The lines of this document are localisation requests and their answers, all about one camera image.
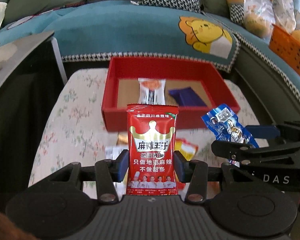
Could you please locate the red yellow snack packet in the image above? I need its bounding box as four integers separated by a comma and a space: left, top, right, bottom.
174, 138, 199, 191

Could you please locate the blue white snack packet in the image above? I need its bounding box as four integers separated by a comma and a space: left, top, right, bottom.
200, 103, 260, 165

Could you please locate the silver white candy packet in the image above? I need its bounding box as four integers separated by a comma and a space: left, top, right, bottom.
105, 145, 128, 161

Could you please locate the red spicy strip packet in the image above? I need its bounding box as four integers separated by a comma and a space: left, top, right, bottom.
126, 104, 179, 196

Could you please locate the blue foil snack bag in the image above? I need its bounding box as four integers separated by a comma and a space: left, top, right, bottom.
168, 87, 206, 107

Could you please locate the white noodle snack packet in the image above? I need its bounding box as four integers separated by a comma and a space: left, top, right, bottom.
138, 78, 166, 105

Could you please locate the small gold candy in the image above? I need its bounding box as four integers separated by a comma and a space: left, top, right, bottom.
116, 132, 128, 145

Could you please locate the floral table cloth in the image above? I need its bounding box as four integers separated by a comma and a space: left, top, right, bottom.
29, 68, 260, 187

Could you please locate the orange plastic basket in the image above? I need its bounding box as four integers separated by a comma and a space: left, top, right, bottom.
269, 24, 300, 76

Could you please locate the red cardboard box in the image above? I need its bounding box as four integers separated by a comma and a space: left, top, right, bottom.
101, 56, 241, 132

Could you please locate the plastic bag with fruit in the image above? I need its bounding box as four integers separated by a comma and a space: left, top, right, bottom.
243, 0, 275, 43

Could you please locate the black side table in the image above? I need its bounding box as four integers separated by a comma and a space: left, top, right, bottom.
0, 31, 68, 211

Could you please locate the teal sofa cover with lion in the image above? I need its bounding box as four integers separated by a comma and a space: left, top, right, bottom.
0, 1, 300, 102

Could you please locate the dark green sofa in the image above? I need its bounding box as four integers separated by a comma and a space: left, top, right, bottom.
0, 0, 300, 123

